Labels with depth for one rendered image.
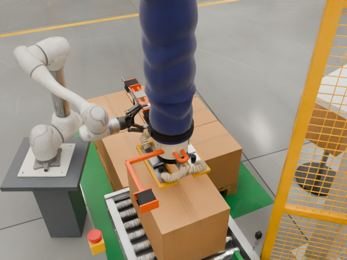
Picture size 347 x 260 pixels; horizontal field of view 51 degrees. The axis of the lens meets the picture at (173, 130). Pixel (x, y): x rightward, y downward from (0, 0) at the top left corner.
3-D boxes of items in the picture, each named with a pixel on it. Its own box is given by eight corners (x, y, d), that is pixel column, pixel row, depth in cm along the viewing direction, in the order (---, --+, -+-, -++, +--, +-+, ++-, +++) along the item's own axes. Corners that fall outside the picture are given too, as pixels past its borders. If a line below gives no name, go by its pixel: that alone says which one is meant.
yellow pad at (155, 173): (177, 183, 184) (177, 177, 181) (159, 190, 181) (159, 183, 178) (152, 143, 208) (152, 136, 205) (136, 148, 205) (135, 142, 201)
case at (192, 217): (224, 249, 221) (230, 208, 195) (164, 275, 209) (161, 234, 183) (183, 181, 263) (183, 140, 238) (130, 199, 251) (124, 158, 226)
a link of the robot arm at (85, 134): (110, 139, 202) (111, 130, 190) (82, 147, 197) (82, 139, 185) (104, 122, 205) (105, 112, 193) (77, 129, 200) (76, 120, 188)
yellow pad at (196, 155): (210, 172, 190) (211, 165, 187) (193, 178, 187) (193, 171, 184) (182, 133, 214) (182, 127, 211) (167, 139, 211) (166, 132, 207)
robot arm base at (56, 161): (32, 174, 242) (30, 168, 239) (35, 151, 259) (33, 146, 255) (60, 171, 245) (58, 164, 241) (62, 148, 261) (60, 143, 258)
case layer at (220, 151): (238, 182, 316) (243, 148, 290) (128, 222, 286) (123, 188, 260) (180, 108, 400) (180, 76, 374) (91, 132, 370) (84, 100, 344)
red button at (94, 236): (104, 242, 174) (103, 238, 172) (90, 247, 172) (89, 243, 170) (100, 231, 179) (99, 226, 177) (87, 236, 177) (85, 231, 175)
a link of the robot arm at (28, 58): (30, 67, 194) (50, 58, 202) (8, 45, 196) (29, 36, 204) (29, 82, 204) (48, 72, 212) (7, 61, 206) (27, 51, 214)
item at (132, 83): (141, 90, 231) (140, 83, 228) (130, 93, 229) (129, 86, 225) (136, 83, 237) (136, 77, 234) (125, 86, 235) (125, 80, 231)
